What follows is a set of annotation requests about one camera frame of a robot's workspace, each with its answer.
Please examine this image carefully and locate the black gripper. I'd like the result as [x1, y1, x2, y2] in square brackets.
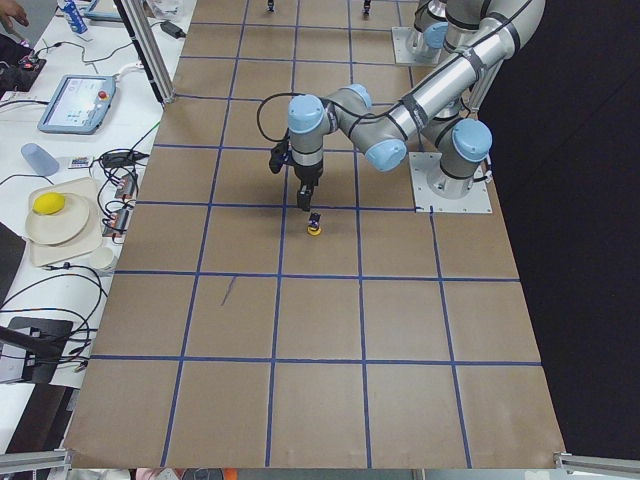
[293, 162, 323, 210]

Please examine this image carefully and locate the yellow push button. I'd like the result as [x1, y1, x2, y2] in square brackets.
[307, 212, 322, 236]

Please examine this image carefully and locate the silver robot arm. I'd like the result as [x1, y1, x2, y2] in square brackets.
[285, 1, 545, 211]
[407, 0, 478, 65]

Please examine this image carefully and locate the black monitor stand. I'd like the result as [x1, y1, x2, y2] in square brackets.
[1, 316, 73, 384]

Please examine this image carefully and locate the black power adapter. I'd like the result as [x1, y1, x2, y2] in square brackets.
[160, 20, 186, 39]

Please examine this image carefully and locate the beige tray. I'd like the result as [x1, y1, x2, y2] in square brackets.
[25, 177, 102, 267]

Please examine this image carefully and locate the blue teach pendant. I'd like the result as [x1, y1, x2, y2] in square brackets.
[37, 75, 117, 135]

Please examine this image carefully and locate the yellow lemon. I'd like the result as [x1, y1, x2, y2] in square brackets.
[32, 192, 66, 215]

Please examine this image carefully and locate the beige plate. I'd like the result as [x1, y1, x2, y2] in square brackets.
[25, 194, 91, 245]

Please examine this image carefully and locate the translucent blue cup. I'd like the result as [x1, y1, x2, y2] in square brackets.
[21, 143, 59, 176]

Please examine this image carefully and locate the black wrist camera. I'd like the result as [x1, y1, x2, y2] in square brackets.
[268, 136, 291, 174]

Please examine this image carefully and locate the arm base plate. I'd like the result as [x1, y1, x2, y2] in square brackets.
[409, 152, 493, 214]
[391, 22, 448, 66]

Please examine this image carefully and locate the aluminium frame post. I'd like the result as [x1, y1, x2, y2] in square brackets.
[114, 0, 175, 105]

